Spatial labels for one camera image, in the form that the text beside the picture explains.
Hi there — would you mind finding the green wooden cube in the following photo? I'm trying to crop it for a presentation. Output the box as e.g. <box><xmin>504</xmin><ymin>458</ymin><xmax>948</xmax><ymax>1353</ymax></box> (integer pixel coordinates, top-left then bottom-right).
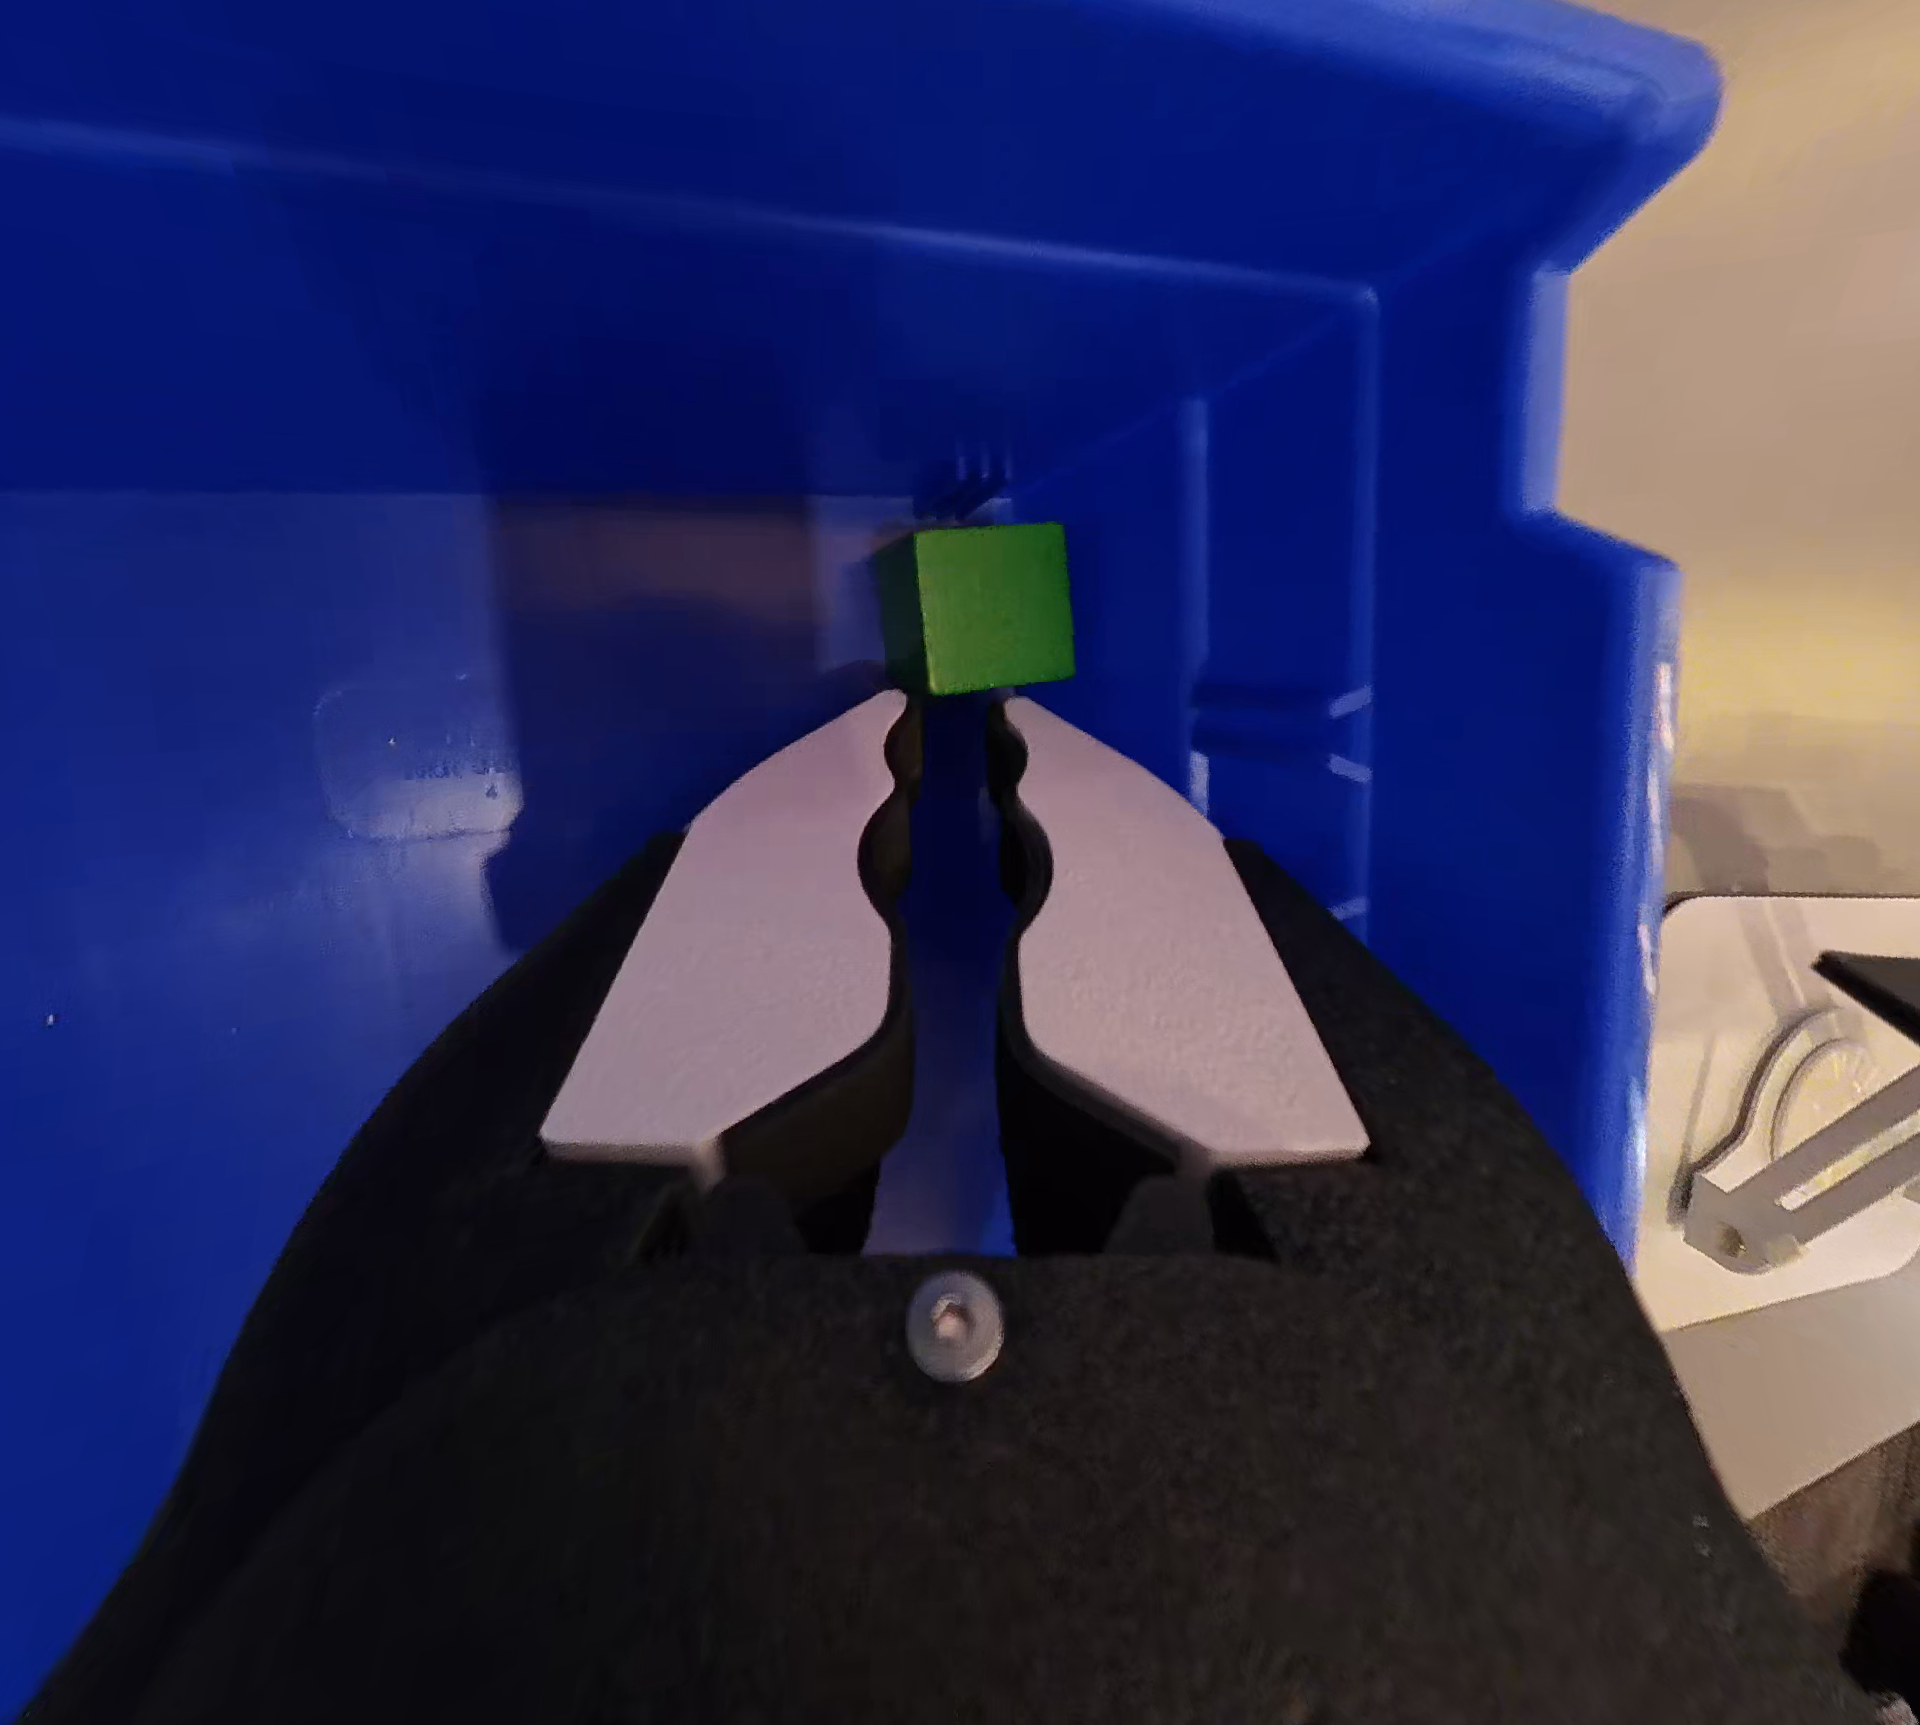
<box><xmin>876</xmin><ymin>522</ymin><xmax>1078</xmax><ymax>696</ymax></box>

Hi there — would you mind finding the blue plastic bin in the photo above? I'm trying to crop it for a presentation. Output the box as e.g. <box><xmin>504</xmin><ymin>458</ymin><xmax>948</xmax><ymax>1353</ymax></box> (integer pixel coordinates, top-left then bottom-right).
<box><xmin>0</xmin><ymin>0</ymin><xmax>1729</xmax><ymax>1683</ymax></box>

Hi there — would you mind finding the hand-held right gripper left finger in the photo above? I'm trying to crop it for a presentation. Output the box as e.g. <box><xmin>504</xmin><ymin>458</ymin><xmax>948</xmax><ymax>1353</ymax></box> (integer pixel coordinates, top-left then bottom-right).
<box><xmin>537</xmin><ymin>687</ymin><xmax>918</xmax><ymax>1256</ymax></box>

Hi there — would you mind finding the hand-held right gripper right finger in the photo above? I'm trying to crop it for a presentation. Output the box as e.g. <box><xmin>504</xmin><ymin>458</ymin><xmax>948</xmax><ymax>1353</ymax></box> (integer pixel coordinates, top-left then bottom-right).
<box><xmin>982</xmin><ymin>693</ymin><xmax>1370</xmax><ymax>1256</ymax></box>

